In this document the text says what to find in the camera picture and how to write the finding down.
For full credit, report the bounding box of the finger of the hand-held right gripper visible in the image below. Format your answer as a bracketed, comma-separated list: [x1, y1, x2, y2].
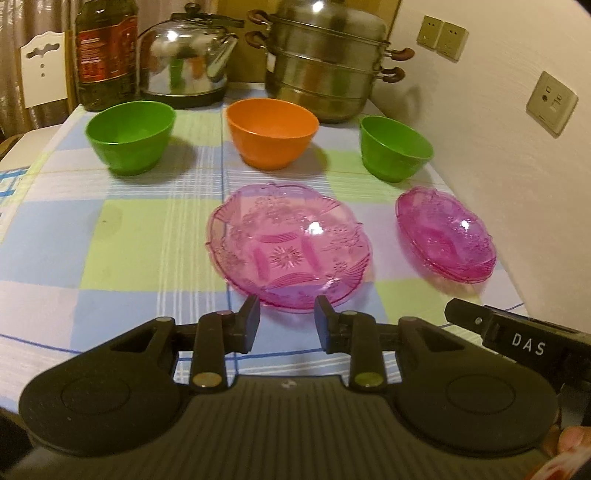
[444, 298, 490, 341]

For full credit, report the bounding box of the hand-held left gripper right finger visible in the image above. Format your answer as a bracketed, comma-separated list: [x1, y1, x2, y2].
[314, 294, 468, 391]

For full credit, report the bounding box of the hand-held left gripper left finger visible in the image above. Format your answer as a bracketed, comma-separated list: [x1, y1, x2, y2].
[108, 294, 262, 394]

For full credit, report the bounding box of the large pink glass plate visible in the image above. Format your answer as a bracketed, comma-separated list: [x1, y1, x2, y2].
[205, 182, 374, 315]

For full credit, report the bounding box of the small pink glass plate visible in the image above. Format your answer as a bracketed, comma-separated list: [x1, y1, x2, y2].
[395, 186, 498, 284]

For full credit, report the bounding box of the green plastic bowl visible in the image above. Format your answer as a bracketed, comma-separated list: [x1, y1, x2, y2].
[359, 115, 435, 184]
[84, 100, 177, 176]

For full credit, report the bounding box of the orange plastic bowl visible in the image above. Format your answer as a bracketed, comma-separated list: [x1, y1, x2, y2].
[226, 98, 320, 170]

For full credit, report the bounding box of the person's right hand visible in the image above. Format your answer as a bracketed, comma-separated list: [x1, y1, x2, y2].
[557, 425, 591, 457]

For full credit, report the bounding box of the checked pastel tablecloth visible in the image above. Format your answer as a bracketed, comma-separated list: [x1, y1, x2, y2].
[0, 83, 529, 411]

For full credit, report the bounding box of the stainless steel steamer pot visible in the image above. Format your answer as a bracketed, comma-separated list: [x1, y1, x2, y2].
[246, 0, 415, 124]

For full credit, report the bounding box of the stainless steel kettle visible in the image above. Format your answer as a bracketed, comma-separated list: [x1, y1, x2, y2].
[137, 2, 239, 110]

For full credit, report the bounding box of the cooking oil bottle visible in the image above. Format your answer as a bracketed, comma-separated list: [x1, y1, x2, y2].
[74, 0, 140, 113]

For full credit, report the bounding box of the white wooden chair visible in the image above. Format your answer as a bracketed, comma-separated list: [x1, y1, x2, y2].
[18, 31, 75, 110]

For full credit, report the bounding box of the beige curtain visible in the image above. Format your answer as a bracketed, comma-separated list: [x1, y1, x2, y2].
[0, 0, 85, 139]

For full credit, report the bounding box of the beige wall switch socket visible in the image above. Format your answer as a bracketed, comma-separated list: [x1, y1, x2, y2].
[526, 71, 579, 138]

